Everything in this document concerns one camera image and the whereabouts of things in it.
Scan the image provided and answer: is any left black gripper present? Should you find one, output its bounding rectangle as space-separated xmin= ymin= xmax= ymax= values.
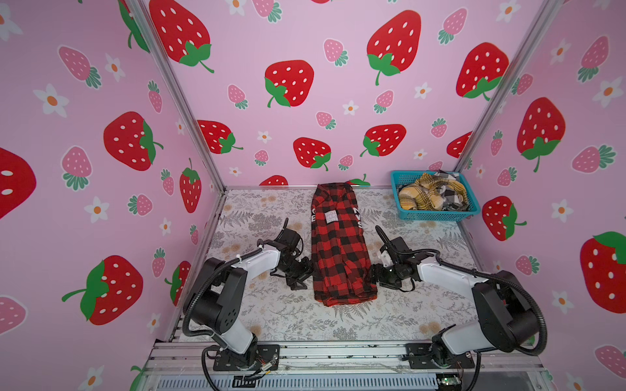
xmin=279 ymin=256 xmax=323 ymax=288

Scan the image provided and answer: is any red black plaid shirt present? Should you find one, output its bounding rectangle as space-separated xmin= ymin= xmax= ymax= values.
xmin=311 ymin=182 xmax=378 ymax=307

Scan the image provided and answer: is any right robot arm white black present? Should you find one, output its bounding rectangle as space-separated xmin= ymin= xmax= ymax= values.
xmin=372 ymin=227 xmax=548 ymax=367

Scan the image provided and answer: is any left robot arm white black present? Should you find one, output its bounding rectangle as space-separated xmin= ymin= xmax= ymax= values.
xmin=181 ymin=227 xmax=313 ymax=367

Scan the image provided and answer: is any yellow plaid shirt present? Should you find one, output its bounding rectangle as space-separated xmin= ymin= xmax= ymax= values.
xmin=398 ymin=171 xmax=470 ymax=212

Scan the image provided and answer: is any teal plastic basket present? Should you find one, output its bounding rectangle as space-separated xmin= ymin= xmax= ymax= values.
xmin=391 ymin=170 xmax=480 ymax=222

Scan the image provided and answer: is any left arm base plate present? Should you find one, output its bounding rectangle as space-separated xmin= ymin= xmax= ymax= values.
xmin=213 ymin=344 xmax=280 ymax=371

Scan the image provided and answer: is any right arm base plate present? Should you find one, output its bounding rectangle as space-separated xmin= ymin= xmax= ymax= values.
xmin=401 ymin=343 xmax=475 ymax=370

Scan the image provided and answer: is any aluminium rail frame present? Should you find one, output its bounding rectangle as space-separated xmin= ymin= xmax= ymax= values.
xmin=132 ymin=340 xmax=557 ymax=390

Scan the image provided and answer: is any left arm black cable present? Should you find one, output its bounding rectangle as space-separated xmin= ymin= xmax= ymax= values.
xmin=180 ymin=217 xmax=292 ymax=391

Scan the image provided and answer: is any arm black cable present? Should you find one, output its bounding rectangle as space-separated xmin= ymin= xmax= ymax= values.
xmin=180 ymin=217 xmax=292 ymax=391
xmin=373 ymin=224 xmax=549 ymax=391

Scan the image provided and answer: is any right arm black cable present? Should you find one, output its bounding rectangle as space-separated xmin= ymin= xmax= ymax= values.
xmin=373 ymin=224 xmax=549 ymax=391

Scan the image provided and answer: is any right corner aluminium post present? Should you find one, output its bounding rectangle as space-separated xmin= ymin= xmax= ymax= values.
xmin=454 ymin=0 xmax=563 ymax=172

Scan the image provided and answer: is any corner aluminium post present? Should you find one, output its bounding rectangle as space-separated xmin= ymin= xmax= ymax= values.
xmin=454 ymin=0 xmax=563 ymax=172
xmin=128 ymin=0 xmax=227 ymax=195

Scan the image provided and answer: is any left corner aluminium post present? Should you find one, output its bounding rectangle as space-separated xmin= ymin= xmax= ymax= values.
xmin=128 ymin=0 xmax=227 ymax=195

